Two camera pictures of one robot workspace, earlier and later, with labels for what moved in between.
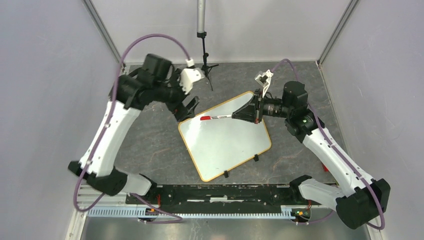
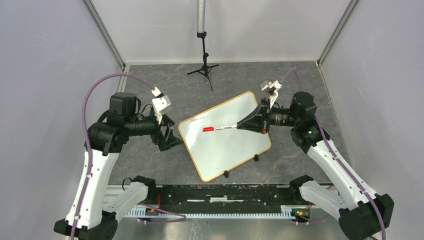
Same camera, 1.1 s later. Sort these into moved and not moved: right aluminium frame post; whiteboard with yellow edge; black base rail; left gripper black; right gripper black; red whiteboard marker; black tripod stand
Moved: red whiteboard marker; right gripper black; left gripper black
Not moved: whiteboard with yellow edge; black tripod stand; black base rail; right aluminium frame post
